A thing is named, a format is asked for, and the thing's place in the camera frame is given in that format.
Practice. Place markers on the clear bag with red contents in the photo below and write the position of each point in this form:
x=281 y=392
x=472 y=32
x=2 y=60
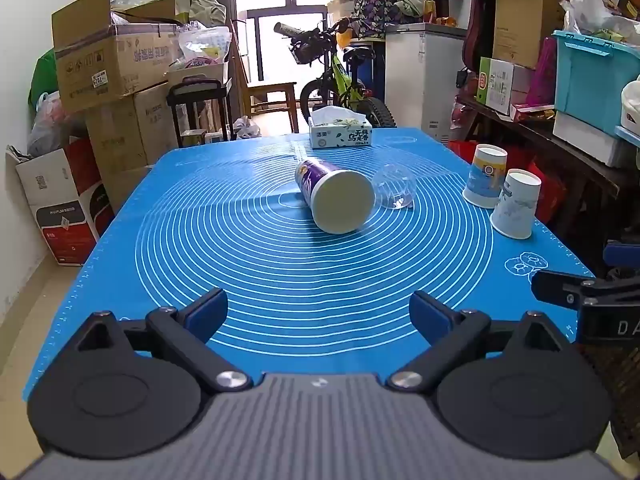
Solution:
x=52 y=122

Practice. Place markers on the patterned fabric bag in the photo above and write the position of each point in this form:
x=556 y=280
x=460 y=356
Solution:
x=375 y=10

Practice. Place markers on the green plastic bag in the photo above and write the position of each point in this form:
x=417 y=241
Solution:
x=44 y=75

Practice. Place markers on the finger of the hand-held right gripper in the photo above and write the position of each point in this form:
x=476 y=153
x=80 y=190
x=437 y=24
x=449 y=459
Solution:
x=622 y=255
x=557 y=286

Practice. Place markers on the white chest freezer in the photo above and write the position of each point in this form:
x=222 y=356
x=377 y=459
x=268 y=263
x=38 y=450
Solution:
x=425 y=80

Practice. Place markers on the teal storage bin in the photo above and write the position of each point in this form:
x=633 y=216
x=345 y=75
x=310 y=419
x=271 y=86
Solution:
x=590 y=80

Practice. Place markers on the white blue paper cup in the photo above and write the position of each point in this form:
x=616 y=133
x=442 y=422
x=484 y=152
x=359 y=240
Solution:
x=517 y=205
x=484 y=177

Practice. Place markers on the white and green box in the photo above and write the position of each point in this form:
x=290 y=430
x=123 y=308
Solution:
x=500 y=85

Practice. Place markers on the green bicycle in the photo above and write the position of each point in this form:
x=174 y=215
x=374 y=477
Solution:
x=340 y=80

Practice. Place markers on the small white plastic bag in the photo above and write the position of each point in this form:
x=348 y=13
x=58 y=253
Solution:
x=246 y=127

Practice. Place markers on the purple paper cup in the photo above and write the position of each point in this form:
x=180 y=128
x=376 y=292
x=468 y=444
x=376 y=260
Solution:
x=340 y=202

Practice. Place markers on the magenta bag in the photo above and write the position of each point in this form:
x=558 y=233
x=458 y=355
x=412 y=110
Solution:
x=544 y=72

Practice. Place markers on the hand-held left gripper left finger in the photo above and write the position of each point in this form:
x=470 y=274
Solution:
x=209 y=310

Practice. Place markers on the tall brown cardboard box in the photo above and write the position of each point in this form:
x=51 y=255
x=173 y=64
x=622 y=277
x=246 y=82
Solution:
x=525 y=20

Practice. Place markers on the blue silicone mat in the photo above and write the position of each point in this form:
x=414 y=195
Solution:
x=250 y=240

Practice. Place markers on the white and red box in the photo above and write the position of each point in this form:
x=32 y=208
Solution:
x=65 y=200

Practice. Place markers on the dark wooden shelf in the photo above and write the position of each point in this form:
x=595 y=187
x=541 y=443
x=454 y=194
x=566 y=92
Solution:
x=565 y=160

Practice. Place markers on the white tissue box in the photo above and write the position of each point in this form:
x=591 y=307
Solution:
x=341 y=132

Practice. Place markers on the printed plastic bag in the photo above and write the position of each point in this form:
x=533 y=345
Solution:
x=205 y=45

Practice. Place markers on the white storage box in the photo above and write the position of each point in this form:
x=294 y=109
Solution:
x=590 y=137

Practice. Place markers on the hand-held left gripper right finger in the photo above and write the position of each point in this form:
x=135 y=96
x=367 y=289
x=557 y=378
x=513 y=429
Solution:
x=429 y=312

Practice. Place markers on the wooden chair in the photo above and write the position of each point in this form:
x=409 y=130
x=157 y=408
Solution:
x=270 y=92

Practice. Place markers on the orange drink bottle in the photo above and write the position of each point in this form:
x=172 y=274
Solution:
x=429 y=10

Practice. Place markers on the clear plastic cup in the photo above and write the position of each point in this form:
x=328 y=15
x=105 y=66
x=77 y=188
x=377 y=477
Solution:
x=396 y=185

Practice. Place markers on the open brown cardboard box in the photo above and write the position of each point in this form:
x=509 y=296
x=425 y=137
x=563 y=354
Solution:
x=105 y=65

